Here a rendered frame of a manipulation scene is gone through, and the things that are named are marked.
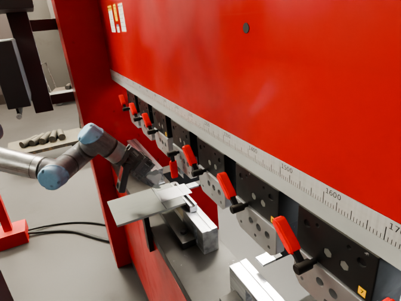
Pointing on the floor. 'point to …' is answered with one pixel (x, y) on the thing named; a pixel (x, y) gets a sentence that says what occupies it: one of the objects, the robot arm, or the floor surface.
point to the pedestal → (11, 230)
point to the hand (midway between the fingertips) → (156, 187)
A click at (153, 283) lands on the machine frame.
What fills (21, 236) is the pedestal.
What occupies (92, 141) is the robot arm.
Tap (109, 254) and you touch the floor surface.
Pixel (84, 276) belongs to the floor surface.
